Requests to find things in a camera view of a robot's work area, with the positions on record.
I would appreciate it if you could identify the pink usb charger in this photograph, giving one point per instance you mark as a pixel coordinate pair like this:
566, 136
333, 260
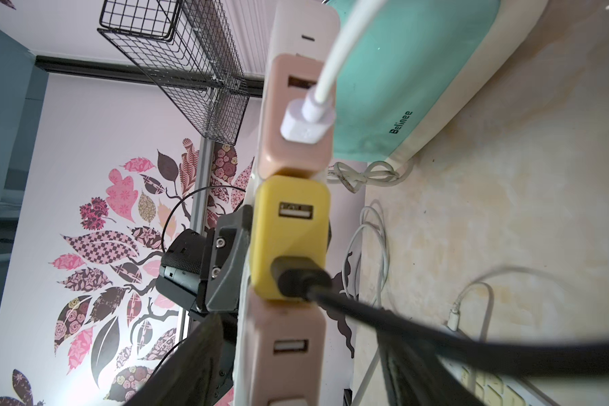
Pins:
290, 144
284, 348

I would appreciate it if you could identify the aluminium rail left wall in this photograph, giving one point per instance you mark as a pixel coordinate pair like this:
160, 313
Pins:
198, 216

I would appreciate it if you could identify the white power strip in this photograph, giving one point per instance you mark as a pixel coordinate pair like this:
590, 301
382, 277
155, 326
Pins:
308, 29

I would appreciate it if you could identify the mint green toaster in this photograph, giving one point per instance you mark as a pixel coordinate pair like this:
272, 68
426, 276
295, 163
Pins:
417, 65

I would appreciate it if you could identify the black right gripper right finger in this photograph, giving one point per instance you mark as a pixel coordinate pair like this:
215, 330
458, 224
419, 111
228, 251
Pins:
412, 372

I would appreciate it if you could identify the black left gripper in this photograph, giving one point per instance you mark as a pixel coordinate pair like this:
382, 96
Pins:
203, 273

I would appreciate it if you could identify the yellow USB charger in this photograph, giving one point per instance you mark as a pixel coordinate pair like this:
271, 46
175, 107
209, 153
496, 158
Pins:
291, 218

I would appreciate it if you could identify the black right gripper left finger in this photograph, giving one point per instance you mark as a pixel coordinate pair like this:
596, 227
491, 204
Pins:
189, 376

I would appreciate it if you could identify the black wire basket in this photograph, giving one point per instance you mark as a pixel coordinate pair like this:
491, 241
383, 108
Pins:
186, 48

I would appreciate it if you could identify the yellow wireless keyboard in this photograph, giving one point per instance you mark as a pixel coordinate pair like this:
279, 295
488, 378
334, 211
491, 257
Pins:
493, 389

